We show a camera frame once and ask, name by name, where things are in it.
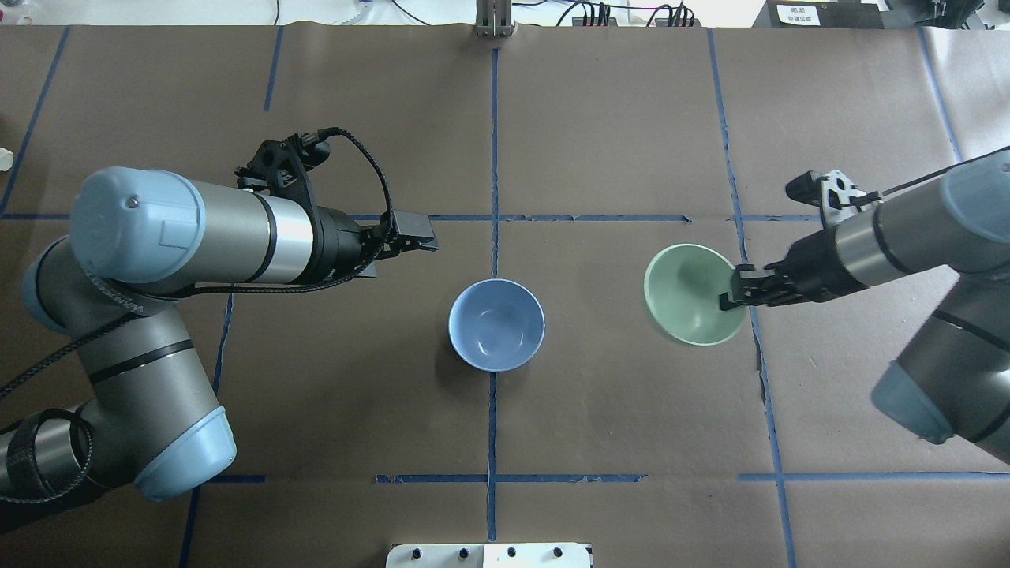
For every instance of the blue bowl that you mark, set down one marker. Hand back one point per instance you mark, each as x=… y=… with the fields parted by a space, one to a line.
x=496 y=325

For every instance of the white camera mast base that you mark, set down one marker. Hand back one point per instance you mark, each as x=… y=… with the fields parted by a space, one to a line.
x=536 y=554

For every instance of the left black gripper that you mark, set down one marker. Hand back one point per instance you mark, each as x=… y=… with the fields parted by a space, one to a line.
x=341 y=248

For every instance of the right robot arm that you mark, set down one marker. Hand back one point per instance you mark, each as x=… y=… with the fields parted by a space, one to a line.
x=951 y=379

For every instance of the black power adapter box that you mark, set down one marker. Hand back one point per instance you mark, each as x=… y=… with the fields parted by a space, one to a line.
x=819 y=14

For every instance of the aluminium frame post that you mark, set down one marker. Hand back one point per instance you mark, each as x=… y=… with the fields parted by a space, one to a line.
x=494 y=18

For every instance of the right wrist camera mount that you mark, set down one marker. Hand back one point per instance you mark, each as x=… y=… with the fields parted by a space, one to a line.
x=834 y=194

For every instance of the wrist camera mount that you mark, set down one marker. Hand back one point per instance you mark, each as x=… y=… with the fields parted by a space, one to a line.
x=281 y=167
x=834 y=194

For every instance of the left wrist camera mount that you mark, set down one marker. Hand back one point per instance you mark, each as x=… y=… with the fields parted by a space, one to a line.
x=281 y=167

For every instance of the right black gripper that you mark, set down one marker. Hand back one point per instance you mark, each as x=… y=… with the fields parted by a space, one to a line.
x=811 y=269

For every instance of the green bowl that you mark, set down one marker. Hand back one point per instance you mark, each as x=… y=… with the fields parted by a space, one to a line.
x=682 y=287

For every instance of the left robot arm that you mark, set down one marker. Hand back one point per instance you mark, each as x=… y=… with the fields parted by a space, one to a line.
x=140 y=243

